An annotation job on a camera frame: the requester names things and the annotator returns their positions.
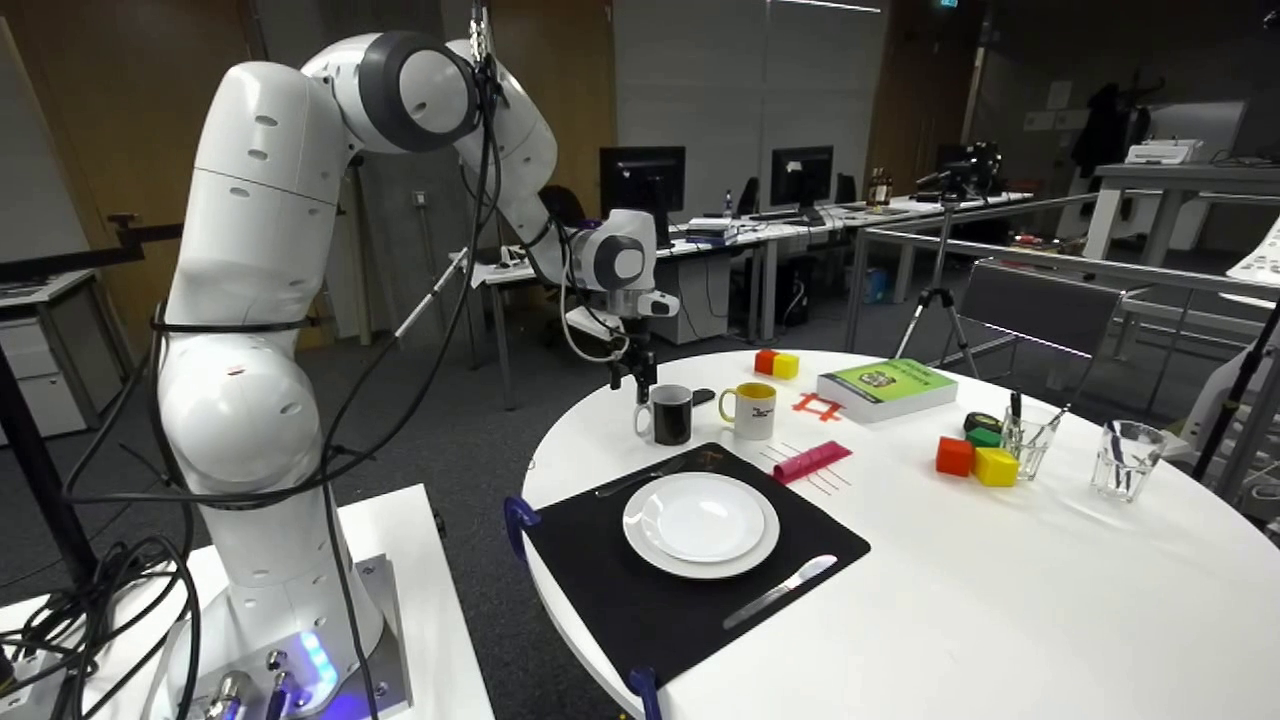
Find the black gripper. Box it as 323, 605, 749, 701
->
606, 323, 667, 410

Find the black cup with white handle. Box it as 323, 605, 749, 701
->
629, 382, 699, 452

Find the small white plate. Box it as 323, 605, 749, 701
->
629, 473, 774, 568

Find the large cream dinner plate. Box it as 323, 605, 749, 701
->
618, 468, 785, 585

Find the blue tape strip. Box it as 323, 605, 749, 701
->
502, 491, 541, 551
629, 669, 667, 720

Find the pink comb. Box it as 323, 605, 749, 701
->
768, 438, 856, 490

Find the black computer monitor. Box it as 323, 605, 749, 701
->
768, 142, 841, 216
595, 142, 692, 252

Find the black placemat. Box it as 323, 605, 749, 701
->
525, 440, 878, 691

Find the green book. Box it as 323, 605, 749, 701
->
812, 355, 959, 429

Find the metal knife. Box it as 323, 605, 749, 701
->
721, 551, 845, 631

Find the white robot mounting table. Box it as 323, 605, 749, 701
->
0, 482, 502, 720

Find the clear glass with pens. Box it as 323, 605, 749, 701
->
1008, 390, 1071, 485

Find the grey panel chair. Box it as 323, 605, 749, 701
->
953, 258, 1130, 404

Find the white drawer cabinet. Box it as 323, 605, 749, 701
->
0, 273, 137, 443

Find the black stand pole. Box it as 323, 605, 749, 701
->
1191, 301, 1280, 485

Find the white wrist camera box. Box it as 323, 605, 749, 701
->
559, 301, 634, 353

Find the aluminium frame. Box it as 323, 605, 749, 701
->
845, 191, 1280, 353

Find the camera tripod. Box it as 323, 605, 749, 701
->
887, 195, 992, 378

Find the small black camera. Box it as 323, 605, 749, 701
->
915, 138, 1013, 206

